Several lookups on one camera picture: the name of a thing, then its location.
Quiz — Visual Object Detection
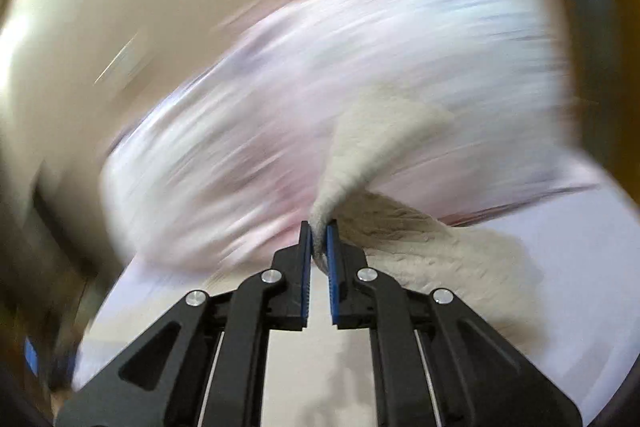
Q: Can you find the white bed sheet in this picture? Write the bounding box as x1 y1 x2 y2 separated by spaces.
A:
73 162 639 426

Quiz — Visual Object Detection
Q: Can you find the pink floral pillow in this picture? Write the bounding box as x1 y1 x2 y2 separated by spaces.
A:
100 0 591 270

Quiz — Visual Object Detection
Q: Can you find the beige knitted garment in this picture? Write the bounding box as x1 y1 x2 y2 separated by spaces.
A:
309 86 547 355

